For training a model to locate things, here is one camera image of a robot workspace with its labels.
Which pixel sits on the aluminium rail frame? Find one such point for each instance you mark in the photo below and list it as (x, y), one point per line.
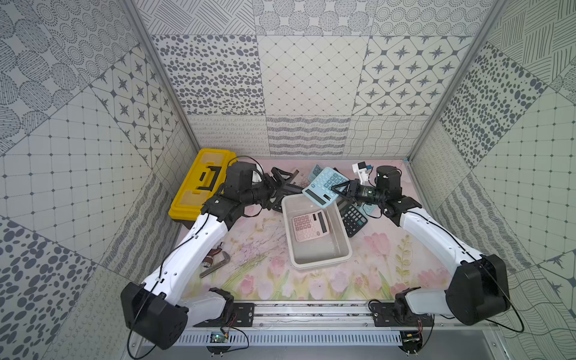
(315, 323)

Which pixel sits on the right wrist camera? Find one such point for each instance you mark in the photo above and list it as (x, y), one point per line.
(363, 172)

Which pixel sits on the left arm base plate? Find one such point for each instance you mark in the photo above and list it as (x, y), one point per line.
(239, 315)

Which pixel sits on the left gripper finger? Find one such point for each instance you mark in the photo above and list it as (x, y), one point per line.
(275, 203)
(283, 177)

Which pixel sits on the yellow black toolbox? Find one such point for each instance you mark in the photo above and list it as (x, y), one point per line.
(201, 182)

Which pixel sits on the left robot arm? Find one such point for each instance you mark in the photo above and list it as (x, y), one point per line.
(151, 309)

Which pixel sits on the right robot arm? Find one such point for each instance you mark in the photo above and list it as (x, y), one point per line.
(478, 289)

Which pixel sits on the black calculator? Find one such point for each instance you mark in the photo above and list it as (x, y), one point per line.
(353, 219)

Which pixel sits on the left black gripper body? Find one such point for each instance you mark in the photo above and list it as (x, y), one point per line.
(274, 190)

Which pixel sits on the pink calculator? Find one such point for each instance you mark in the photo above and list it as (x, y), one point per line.
(311, 226)

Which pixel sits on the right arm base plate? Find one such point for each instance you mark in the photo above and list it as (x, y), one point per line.
(393, 314)

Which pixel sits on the white plastic storage box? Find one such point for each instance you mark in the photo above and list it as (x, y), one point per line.
(329, 249)

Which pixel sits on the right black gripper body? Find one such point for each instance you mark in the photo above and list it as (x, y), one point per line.
(372, 194)

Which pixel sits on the small blue calculator back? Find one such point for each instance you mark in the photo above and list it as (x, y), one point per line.
(314, 173)

